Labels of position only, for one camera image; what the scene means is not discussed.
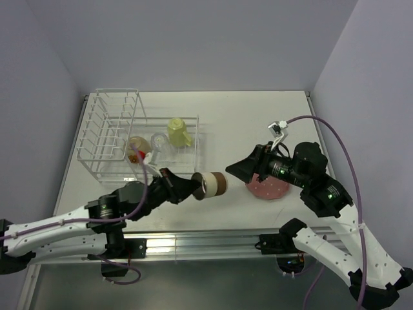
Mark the beige bowl with flower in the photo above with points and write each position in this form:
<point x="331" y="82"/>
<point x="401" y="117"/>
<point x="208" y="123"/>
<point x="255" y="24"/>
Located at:
<point x="140" y="144"/>

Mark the pink dotted plate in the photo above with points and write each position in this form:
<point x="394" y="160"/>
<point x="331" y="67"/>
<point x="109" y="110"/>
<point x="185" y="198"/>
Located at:
<point x="269" y="189"/>

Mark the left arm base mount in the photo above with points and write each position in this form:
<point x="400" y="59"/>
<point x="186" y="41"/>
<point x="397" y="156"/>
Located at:
<point x="116" y="263"/>

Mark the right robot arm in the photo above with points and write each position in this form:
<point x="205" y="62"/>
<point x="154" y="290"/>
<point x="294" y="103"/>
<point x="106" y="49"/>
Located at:
<point x="365" y="267"/>

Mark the clear drinking glass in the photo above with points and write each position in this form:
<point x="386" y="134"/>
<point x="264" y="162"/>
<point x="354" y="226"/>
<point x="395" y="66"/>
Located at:
<point x="160" y="144"/>

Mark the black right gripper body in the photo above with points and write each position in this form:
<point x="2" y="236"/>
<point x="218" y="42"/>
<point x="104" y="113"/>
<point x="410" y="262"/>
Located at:
<point x="267" y="160"/>

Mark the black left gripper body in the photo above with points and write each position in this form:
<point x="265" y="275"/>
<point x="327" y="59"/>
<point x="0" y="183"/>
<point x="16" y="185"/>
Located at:
<point x="159" y="191"/>

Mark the aluminium rail frame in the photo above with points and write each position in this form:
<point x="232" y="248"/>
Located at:
<point x="183" y="240"/>

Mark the white wire dish rack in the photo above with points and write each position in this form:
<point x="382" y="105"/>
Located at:
<point x="111" y="119"/>

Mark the small steel cup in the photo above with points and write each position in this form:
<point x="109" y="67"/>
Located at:
<point x="212" y="184"/>

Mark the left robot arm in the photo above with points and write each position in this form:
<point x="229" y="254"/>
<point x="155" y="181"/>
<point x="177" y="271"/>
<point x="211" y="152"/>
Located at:
<point x="95" y="229"/>

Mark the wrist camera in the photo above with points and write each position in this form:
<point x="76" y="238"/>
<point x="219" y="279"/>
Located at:
<point x="150" y="163"/>
<point x="279" y="131"/>

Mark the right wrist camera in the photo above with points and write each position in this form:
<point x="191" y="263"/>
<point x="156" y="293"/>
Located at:
<point x="279" y="131"/>

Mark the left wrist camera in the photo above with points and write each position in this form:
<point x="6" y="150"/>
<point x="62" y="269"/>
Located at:
<point x="150" y="163"/>

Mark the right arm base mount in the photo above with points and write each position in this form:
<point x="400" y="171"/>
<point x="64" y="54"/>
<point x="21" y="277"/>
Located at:
<point x="289" y="258"/>

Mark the yellow-green mug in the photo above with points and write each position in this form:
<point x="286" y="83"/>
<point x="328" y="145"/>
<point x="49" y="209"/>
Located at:
<point x="178" y="134"/>

